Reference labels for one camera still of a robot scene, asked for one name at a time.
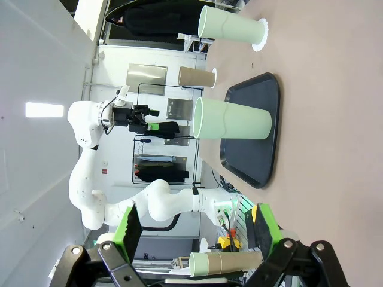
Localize grey metal wall panel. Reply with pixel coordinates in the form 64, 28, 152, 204
125, 63, 168, 96
166, 97, 193, 121

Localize brown plastic cup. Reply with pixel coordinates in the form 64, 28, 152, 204
208, 251, 264, 274
178, 66, 217, 87

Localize black metal clothes rack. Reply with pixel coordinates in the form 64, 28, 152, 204
131, 83, 205, 185

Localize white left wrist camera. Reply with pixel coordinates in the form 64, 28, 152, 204
115, 84, 132, 106

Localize dark folded clothes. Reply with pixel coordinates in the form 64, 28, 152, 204
134, 163, 190, 183

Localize rectangular ceiling light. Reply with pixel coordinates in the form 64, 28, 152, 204
25, 102, 65, 118

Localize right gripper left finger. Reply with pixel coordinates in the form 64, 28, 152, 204
58, 201, 144, 287

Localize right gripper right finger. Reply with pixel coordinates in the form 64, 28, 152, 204
244, 203, 349, 287

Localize black plastic tray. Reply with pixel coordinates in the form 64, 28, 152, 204
220, 72, 281, 189

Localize black hanging garment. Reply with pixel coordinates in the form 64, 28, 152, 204
149, 121, 181, 140

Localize person in black shirt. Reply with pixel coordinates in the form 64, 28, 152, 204
106, 0, 216, 39

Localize yellow emergency stop box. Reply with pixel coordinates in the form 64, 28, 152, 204
217, 234, 242, 249

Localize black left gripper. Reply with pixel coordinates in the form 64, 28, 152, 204
112, 104, 160, 134

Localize light green plastic cup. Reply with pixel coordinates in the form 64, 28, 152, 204
189, 252, 210, 276
197, 5, 267, 45
193, 96, 272, 140

